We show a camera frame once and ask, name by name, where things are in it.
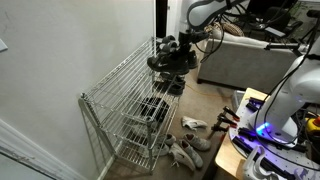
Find white nike sneaker upright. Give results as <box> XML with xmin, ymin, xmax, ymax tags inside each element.
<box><xmin>183</xmin><ymin>133</ymin><xmax>211</xmax><ymax>151</ymax></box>

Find black shoe shelf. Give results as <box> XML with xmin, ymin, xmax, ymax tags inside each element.
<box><xmin>154</xmin><ymin>72</ymin><xmax>185</xmax><ymax>97</ymax></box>
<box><xmin>140</xmin><ymin>97</ymin><xmax>169</xmax><ymax>122</ymax></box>

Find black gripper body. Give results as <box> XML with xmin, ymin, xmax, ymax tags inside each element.
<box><xmin>178</xmin><ymin>31</ymin><xmax>209</xmax><ymax>45</ymax></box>

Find grey sneaker orange insole right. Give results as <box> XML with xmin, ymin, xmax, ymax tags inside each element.
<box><xmin>169</xmin><ymin>143</ymin><xmax>195</xmax><ymax>171</ymax></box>

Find grey sandal on top shelf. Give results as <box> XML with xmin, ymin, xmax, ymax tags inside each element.
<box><xmin>156</xmin><ymin>35</ymin><xmax>178</xmax><ymax>53</ymax></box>

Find red emergency stop button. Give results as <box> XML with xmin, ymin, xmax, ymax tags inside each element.
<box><xmin>306</xmin><ymin>117</ymin><xmax>320</xmax><ymax>134</ymax></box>

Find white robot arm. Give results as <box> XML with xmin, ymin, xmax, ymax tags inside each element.
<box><xmin>179</xmin><ymin>0</ymin><xmax>320</xmax><ymax>147</ymax></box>

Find wooden table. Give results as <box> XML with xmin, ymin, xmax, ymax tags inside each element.
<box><xmin>215</xmin><ymin>88</ymin><xmax>266</xmax><ymax>180</ymax></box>

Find grey sofa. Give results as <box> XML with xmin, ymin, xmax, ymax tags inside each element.
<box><xmin>197</xmin><ymin>29</ymin><xmax>297</xmax><ymax>92</ymax></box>

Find white sneaker on floor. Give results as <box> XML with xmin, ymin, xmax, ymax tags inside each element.
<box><xmin>142</xmin><ymin>144</ymin><xmax>169</xmax><ymax>158</ymax></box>
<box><xmin>157</xmin><ymin>133</ymin><xmax>176</xmax><ymax>146</ymax></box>

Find grey sneaker orange insole left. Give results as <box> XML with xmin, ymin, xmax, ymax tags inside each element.
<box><xmin>179</xmin><ymin>140</ymin><xmax>203</xmax><ymax>168</ymax></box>

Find white nike sneaker lying sideways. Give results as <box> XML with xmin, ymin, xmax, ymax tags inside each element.
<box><xmin>181</xmin><ymin>116</ymin><xmax>208</xmax><ymax>131</ymax></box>

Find white vr controller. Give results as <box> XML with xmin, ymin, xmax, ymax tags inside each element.
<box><xmin>242</xmin><ymin>145</ymin><xmax>279</xmax><ymax>180</ymax></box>

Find silver wire shoe rack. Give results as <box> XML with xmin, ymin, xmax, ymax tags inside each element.
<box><xmin>81</xmin><ymin>37</ymin><xmax>179</xmax><ymax>171</ymax></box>

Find black orange clamp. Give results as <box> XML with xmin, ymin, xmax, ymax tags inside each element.
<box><xmin>208</xmin><ymin>106</ymin><xmax>240</xmax><ymax>138</ymax></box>

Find yellow extension cable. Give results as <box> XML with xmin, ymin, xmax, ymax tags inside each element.
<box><xmin>184</xmin><ymin>83</ymin><xmax>234</xmax><ymax>99</ymax></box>

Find white sneaker on floor right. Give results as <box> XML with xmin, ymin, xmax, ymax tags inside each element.
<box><xmin>142</xmin><ymin>144</ymin><xmax>169</xmax><ymax>158</ymax></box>

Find black nike sneaker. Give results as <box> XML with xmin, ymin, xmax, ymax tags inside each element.
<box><xmin>187</xmin><ymin>50</ymin><xmax>198</xmax><ymax>69</ymax></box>
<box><xmin>147</xmin><ymin>55</ymin><xmax>189</xmax><ymax>75</ymax></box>

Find white sneaker on floor left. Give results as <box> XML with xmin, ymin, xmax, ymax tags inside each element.
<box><xmin>157</xmin><ymin>133</ymin><xmax>176</xmax><ymax>146</ymax></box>

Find grey sneaker orange insole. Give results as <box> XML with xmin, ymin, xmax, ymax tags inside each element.
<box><xmin>169</xmin><ymin>143</ymin><xmax>195</xmax><ymax>171</ymax></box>
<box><xmin>179</xmin><ymin>140</ymin><xmax>203</xmax><ymax>168</ymax></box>

